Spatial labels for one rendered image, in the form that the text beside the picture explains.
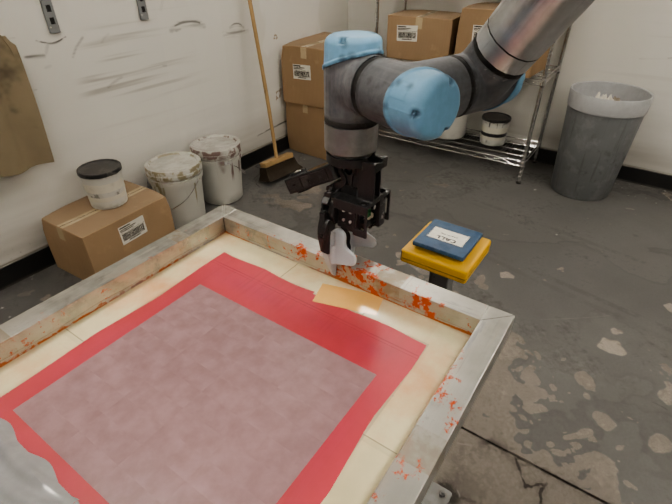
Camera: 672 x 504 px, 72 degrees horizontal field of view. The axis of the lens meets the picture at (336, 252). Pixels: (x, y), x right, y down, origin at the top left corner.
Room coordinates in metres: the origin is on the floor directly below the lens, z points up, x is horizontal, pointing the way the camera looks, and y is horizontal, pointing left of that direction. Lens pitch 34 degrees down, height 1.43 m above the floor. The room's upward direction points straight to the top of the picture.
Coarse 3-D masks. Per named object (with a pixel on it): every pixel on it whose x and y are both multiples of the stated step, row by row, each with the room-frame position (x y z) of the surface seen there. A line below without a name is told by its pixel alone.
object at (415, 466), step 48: (192, 240) 0.70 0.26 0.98; (288, 240) 0.68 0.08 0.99; (96, 288) 0.55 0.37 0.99; (384, 288) 0.56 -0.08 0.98; (432, 288) 0.55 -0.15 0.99; (0, 336) 0.45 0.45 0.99; (48, 336) 0.48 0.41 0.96; (480, 336) 0.45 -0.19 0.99; (480, 384) 0.38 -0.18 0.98; (432, 432) 0.30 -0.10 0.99; (384, 480) 0.25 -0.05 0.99; (432, 480) 0.27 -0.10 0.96
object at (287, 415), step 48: (288, 336) 0.48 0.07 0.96; (336, 336) 0.48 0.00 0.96; (384, 336) 0.48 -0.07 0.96; (240, 384) 0.39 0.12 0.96; (288, 384) 0.39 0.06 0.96; (336, 384) 0.39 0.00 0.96; (384, 384) 0.39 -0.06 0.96; (192, 432) 0.32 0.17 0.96; (240, 432) 0.32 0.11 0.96; (288, 432) 0.32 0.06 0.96; (336, 432) 0.32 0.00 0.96; (144, 480) 0.27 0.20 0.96; (192, 480) 0.27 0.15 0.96; (240, 480) 0.27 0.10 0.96; (288, 480) 0.27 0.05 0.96
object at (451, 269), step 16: (480, 240) 0.74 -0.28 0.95; (416, 256) 0.69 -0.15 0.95; (432, 256) 0.69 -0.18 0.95; (480, 256) 0.69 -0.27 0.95; (432, 272) 0.72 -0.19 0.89; (448, 272) 0.66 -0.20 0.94; (464, 272) 0.64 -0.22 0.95; (448, 288) 0.71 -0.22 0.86; (432, 496) 0.74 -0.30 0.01; (448, 496) 0.74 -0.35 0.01
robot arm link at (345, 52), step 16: (336, 32) 0.63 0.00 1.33; (352, 32) 0.64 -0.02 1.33; (368, 32) 0.63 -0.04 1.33; (336, 48) 0.60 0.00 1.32; (352, 48) 0.59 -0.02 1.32; (368, 48) 0.59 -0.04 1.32; (336, 64) 0.59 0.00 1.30; (352, 64) 0.59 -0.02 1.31; (336, 80) 0.59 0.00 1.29; (352, 80) 0.57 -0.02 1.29; (336, 96) 0.59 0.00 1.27; (336, 112) 0.60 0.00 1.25; (352, 112) 0.59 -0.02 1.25; (352, 128) 0.59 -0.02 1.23
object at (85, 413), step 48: (192, 288) 0.59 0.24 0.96; (240, 288) 0.59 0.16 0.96; (288, 288) 0.59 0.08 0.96; (96, 336) 0.48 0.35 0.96; (144, 336) 0.48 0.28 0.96; (192, 336) 0.48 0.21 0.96; (240, 336) 0.48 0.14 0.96; (48, 384) 0.39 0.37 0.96; (96, 384) 0.39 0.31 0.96; (144, 384) 0.39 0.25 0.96; (192, 384) 0.39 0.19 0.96; (48, 432) 0.32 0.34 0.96; (96, 432) 0.32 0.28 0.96; (144, 432) 0.32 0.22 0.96; (96, 480) 0.27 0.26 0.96
